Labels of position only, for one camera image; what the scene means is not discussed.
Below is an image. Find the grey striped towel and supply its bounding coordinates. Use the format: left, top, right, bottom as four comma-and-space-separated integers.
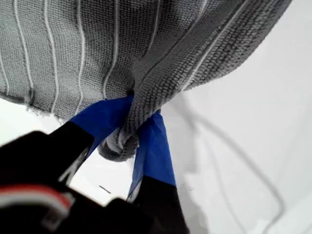
0, 0, 293, 163

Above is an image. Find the red white servo wire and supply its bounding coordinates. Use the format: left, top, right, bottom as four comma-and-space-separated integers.
0, 184, 76, 218

